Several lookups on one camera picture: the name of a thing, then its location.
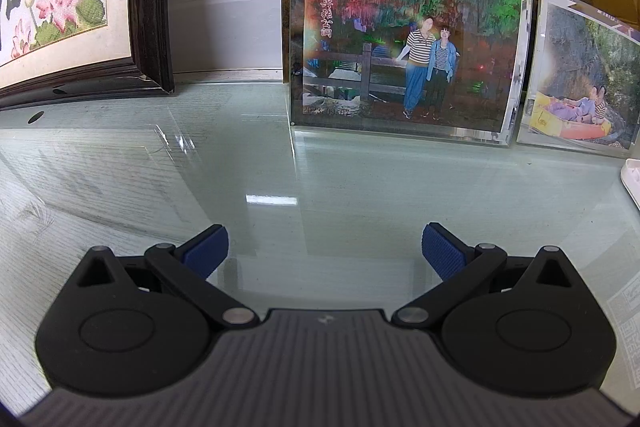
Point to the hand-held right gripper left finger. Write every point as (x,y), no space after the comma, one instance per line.
(207,252)

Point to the acrylic photo frame with couple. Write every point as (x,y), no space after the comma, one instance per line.
(400,52)

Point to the white plastic object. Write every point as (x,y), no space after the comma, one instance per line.
(632,184)

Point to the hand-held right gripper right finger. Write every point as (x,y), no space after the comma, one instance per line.
(442,252)

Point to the acrylic photo frame with raft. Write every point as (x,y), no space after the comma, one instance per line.
(580,72)

